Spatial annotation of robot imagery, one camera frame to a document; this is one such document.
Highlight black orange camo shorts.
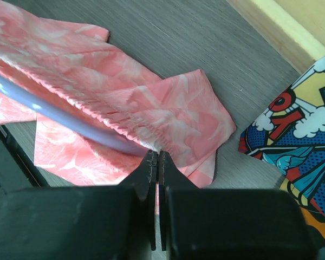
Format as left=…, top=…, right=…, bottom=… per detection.
left=301, top=207, right=325, bottom=249

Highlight wooden clothes rack stand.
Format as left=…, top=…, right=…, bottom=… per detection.
left=229, top=0, right=325, bottom=73

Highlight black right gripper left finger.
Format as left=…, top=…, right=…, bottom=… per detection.
left=0, top=151, right=156, bottom=259

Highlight lilac plastic hanger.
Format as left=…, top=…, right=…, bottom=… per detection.
left=0, top=75, right=147, bottom=156

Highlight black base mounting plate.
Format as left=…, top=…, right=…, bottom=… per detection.
left=0, top=126, right=49, bottom=207

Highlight comic print shorts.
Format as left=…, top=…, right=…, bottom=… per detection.
left=238, top=56, right=325, bottom=220

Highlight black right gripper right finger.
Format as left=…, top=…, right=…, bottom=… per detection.
left=158, top=152, right=317, bottom=259

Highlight pink patterned shorts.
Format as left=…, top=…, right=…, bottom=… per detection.
left=0, top=1, right=236, bottom=187

